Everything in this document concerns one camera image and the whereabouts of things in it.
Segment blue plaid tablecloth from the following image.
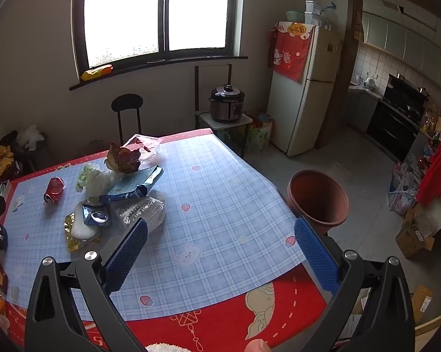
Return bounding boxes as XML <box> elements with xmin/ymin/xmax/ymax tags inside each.
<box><xmin>2</xmin><ymin>134</ymin><xmax>309</xmax><ymax>321</ymax></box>

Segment dark red bag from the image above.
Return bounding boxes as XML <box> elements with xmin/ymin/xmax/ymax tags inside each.
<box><xmin>0</xmin><ymin>131</ymin><xmax>21</xmax><ymax>151</ymax></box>

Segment green white plastic wrapper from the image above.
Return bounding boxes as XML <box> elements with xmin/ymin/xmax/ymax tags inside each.
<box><xmin>76</xmin><ymin>163</ymin><xmax>124</xmax><ymax>197</ymax></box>

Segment white fridge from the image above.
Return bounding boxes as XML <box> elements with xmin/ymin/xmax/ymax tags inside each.
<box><xmin>266</xmin><ymin>21</ymin><xmax>344</xmax><ymax>158</ymax></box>

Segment flat cardboard box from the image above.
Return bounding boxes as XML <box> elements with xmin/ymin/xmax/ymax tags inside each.
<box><xmin>409</xmin><ymin>284</ymin><xmax>434</xmax><ymax>325</ymax></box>

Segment brown plastic bin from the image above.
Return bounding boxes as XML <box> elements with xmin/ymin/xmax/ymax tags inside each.
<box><xmin>287</xmin><ymin>169</ymin><xmax>350</xmax><ymax>235</ymax></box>

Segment yellow snack packet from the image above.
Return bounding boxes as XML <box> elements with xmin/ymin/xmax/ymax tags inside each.
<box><xmin>81</xmin><ymin>65</ymin><xmax>114</xmax><ymax>81</ymax></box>

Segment wooden door frame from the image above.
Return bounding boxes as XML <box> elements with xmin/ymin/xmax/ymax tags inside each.
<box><xmin>318</xmin><ymin>0</ymin><xmax>364</xmax><ymax>151</ymax></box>

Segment blue carton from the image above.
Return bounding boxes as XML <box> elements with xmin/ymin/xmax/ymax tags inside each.
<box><xmin>99</xmin><ymin>165</ymin><xmax>164</xmax><ymax>204</ymax></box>

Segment small red wrapper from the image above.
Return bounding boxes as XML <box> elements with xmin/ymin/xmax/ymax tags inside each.
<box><xmin>43</xmin><ymin>177</ymin><xmax>65</xmax><ymax>206</ymax></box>

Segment black chair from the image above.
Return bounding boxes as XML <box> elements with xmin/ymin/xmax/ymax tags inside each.
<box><xmin>111</xmin><ymin>94</ymin><xmax>144</xmax><ymax>143</ymax></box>

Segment red printed table mat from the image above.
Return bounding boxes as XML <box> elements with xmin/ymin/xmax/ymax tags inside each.
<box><xmin>0</xmin><ymin>128</ymin><xmax>329</xmax><ymax>352</ymax></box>

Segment window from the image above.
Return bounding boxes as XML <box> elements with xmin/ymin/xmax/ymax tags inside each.
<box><xmin>72</xmin><ymin>0</ymin><xmax>245</xmax><ymax>77</ymax></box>

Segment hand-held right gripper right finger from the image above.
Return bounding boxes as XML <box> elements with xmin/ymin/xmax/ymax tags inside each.
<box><xmin>294</xmin><ymin>216</ymin><xmax>415</xmax><ymax>352</ymax></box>

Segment dark window sill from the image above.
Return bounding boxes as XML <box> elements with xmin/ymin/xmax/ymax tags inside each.
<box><xmin>69</xmin><ymin>56</ymin><xmax>248</xmax><ymax>92</ymax></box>

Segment white plastic bag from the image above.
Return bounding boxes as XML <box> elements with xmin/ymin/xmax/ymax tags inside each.
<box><xmin>17</xmin><ymin>125</ymin><xmax>45</xmax><ymax>151</ymax></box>

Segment pressure cooker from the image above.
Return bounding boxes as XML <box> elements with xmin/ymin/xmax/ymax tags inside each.
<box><xmin>209</xmin><ymin>85</ymin><xmax>246</xmax><ymax>124</ymax></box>

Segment green printed bag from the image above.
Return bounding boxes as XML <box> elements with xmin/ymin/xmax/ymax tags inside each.
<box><xmin>243</xmin><ymin>112</ymin><xmax>274</xmax><ymax>153</ymax></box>

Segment black oven stove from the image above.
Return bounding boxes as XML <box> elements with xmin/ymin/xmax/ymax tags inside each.
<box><xmin>365</xmin><ymin>97</ymin><xmax>427</xmax><ymax>162</ymax></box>

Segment silver foil wrapper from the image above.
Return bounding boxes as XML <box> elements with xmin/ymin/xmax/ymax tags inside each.
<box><xmin>82</xmin><ymin>202</ymin><xmax>113</xmax><ymax>227</ymax></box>

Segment clear plastic bag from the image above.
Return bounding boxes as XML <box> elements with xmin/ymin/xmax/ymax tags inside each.
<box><xmin>110</xmin><ymin>190</ymin><xmax>167</xmax><ymax>233</ymax></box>

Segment red snack bag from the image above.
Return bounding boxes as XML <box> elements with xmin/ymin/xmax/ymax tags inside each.
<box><xmin>104</xmin><ymin>141</ymin><xmax>142</xmax><ymax>174</ymax></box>

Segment clear wrapper with red print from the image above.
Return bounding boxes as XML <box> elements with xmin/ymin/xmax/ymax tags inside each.
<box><xmin>122</xmin><ymin>134</ymin><xmax>163</xmax><ymax>162</ymax></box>

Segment bags of goods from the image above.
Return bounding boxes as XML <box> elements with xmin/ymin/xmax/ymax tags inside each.
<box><xmin>387</xmin><ymin>154</ymin><xmax>427</xmax><ymax>217</ymax></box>

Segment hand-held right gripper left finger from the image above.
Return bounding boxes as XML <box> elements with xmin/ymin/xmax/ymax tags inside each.
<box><xmin>24</xmin><ymin>218</ymin><xmax>149</xmax><ymax>352</ymax></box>

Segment grey kitchen cabinet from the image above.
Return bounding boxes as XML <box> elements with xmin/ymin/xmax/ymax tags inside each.
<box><xmin>343</xmin><ymin>86</ymin><xmax>383</xmax><ymax>133</ymax></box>

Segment black range hood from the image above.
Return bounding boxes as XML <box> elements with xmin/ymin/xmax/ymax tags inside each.
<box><xmin>384</xmin><ymin>73</ymin><xmax>430</xmax><ymax>103</ymax></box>

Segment red fridge cloth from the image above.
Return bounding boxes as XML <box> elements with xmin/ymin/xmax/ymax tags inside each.
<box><xmin>267</xmin><ymin>22</ymin><xmax>314</xmax><ymax>82</ymax></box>

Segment red garment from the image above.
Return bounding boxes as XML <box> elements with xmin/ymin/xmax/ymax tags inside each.
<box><xmin>415</xmin><ymin>121</ymin><xmax>441</xmax><ymax>206</ymax></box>

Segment group of bottles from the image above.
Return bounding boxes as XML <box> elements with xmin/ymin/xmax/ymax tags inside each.
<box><xmin>420</xmin><ymin>106</ymin><xmax>441</xmax><ymax>143</ymax></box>

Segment black metal frame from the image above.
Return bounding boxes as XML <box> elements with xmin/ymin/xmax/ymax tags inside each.
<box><xmin>194</xmin><ymin>64</ymin><xmax>233</xmax><ymax>114</ymax></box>

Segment gold foil wrapper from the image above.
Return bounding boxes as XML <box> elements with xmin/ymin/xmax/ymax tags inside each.
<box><xmin>64</xmin><ymin>213</ymin><xmax>102</xmax><ymax>253</ymax></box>

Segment white box stack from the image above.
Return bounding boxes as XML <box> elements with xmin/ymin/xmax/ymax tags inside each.
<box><xmin>304</xmin><ymin>1</ymin><xmax>322</xmax><ymax>26</ymax></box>

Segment crumpled clear bag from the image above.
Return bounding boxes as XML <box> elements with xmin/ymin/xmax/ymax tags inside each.
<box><xmin>319</xmin><ymin>3</ymin><xmax>339</xmax><ymax>28</ymax></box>

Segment small white table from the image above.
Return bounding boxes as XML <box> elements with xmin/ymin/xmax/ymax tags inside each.
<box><xmin>198</xmin><ymin>112</ymin><xmax>253</xmax><ymax>158</ymax></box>

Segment kitchen wall cabinets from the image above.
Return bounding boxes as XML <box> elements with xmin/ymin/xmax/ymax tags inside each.
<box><xmin>362</xmin><ymin>9</ymin><xmax>441</xmax><ymax>85</ymax></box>

